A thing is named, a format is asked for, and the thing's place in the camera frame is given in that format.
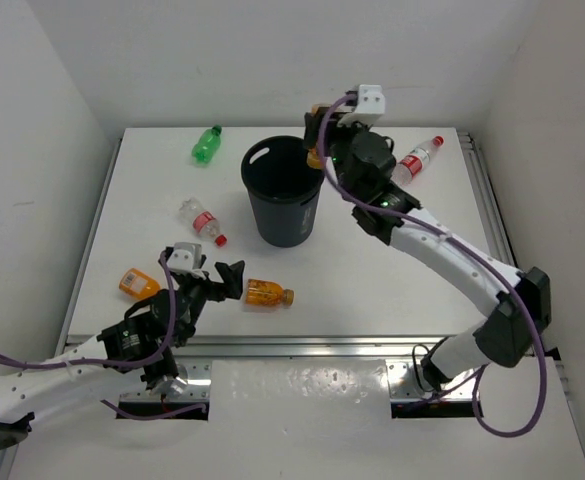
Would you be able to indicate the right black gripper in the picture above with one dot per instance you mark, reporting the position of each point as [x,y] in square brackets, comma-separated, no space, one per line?
[353,128]

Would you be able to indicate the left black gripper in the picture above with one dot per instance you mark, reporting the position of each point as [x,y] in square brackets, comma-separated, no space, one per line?
[211,285]

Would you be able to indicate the small orange bottle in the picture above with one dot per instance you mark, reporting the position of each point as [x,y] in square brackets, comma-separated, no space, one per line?
[312,158]

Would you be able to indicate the orange bottle brown cap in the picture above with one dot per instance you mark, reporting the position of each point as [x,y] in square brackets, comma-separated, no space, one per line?
[269,294]

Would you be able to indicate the clear bottle red label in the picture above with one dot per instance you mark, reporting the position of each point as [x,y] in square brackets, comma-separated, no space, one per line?
[416,161]
[202,221]

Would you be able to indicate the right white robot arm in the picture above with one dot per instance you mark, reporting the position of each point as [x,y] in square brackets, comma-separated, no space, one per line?
[516,305]

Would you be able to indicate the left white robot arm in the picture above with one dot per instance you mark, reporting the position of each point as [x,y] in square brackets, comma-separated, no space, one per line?
[133,354]

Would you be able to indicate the black plastic waste bin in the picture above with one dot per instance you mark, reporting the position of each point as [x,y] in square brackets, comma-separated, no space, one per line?
[283,190]

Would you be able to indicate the orange bottle barcode label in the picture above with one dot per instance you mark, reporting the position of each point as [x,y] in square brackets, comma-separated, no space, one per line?
[138,285]

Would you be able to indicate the green plastic bottle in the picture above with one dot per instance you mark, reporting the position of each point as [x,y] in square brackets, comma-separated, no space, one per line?
[207,145]

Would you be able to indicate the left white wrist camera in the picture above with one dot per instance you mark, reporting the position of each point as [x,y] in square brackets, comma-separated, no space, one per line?
[183,257]

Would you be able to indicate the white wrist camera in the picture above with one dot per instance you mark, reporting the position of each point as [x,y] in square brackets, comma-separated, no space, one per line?
[365,105]
[183,257]

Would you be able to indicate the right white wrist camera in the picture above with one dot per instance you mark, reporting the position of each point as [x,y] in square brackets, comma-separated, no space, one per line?
[365,105]

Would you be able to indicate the aluminium frame rail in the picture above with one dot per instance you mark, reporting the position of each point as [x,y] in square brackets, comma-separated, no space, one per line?
[298,393]

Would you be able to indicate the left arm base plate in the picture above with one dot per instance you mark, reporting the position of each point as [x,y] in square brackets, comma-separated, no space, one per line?
[184,398]

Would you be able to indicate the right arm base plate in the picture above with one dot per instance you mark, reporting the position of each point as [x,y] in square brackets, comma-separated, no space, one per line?
[412,399]

